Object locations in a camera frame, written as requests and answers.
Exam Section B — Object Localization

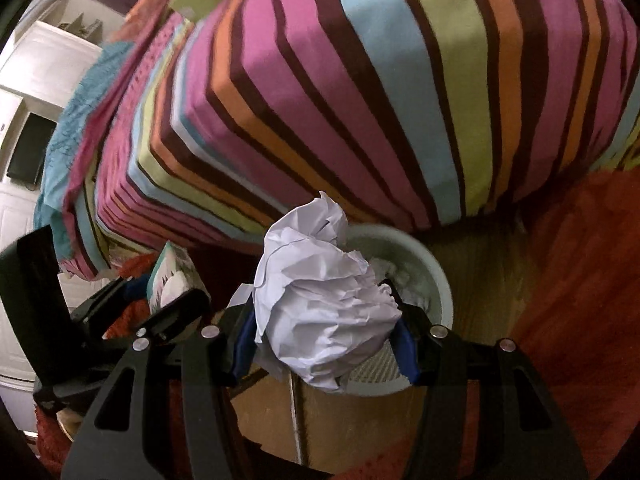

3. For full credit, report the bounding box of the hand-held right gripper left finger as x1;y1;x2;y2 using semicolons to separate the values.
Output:
60;305;261;480

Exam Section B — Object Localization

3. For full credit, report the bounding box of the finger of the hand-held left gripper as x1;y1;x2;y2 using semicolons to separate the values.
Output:
69;276;147;327
144;290;212;342

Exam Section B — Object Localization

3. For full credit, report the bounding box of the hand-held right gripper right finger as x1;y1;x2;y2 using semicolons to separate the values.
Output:
385;285;591;480

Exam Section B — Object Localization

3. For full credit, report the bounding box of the green white patterned box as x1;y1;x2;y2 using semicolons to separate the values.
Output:
147;242;208;311

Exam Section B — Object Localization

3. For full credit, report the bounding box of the white mesh wastebasket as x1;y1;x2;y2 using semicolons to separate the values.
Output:
345;225;455;393

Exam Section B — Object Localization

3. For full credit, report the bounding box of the large white paper ball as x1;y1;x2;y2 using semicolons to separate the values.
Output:
252;191;403;393

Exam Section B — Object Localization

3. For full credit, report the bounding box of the blue and orange quilt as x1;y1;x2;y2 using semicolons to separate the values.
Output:
32;35;148;281

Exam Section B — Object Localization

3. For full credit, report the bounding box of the black television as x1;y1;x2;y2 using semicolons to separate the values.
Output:
6;112;57;187

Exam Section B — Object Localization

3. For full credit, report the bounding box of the red shaggy rug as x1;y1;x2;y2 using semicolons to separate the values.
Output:
35;167;640;480

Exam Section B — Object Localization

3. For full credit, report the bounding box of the white wardrobe unit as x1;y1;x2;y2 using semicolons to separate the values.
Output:
0;19;107;431

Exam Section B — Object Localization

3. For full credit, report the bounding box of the bed with striped sheet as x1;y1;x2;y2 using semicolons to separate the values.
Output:
95;0;640;257

